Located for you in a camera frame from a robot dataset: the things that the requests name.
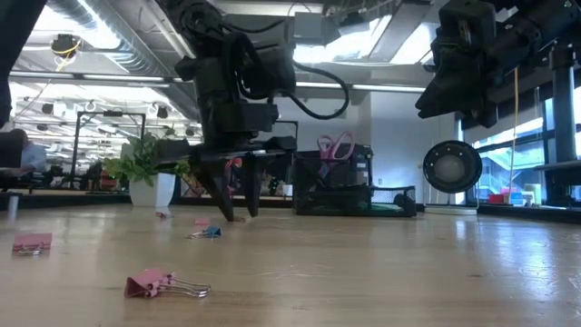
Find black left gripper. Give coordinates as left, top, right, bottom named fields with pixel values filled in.
left=156, top=88, right=299, bottom=223

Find blue binder clip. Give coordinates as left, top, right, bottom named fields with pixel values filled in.
left=185, top=225, right=223, bottom=241

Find purple handled scissors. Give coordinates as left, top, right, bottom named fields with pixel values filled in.
left=316, top=131, right=357, bottom=179

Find ceiling light strip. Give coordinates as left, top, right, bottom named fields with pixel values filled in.
left=294, top=81, right=430, bottom=94
left=8, top=72, right=173, bottom=87

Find black rig frame beam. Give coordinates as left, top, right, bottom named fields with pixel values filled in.
left=0, top=0, right=46, bottom=128

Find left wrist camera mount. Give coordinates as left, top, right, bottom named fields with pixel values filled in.
left=212, top=102, right=280, bottom=136

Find black vertical post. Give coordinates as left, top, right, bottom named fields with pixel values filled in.
left=550, top=43, right=578, bottom=164

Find green plant in white pot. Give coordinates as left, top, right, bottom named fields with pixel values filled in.
left=103, top=132, right=192, bottom=209

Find dark background monitor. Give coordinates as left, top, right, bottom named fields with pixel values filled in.
left=0, top=131, right=24, bottom=169

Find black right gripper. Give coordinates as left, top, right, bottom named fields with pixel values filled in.
left=415, top=0, right=499, bottom=130

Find green sticky notes pad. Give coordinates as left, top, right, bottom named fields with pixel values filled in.
left=361, top=203, right=406, bottom=214

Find black background rig frame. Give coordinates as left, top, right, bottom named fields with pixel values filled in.
left=74, top=111, right=147, bottom=191

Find black mesh desk organizer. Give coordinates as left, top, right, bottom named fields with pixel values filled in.
left=292, top=144, right=418, bottom=218

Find grey metal post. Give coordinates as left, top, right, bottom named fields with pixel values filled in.
left=6, top=191, right=22, bottom=223

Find black aluminium table frame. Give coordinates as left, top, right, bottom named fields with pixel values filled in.
left=0, top=189, right=581, bottom=224

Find person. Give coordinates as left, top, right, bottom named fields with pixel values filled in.
left=8, top=128, right=49, bottom=176

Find black ceiling device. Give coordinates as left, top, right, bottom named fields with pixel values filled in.
left=49, top=34, right=83, bottom=60

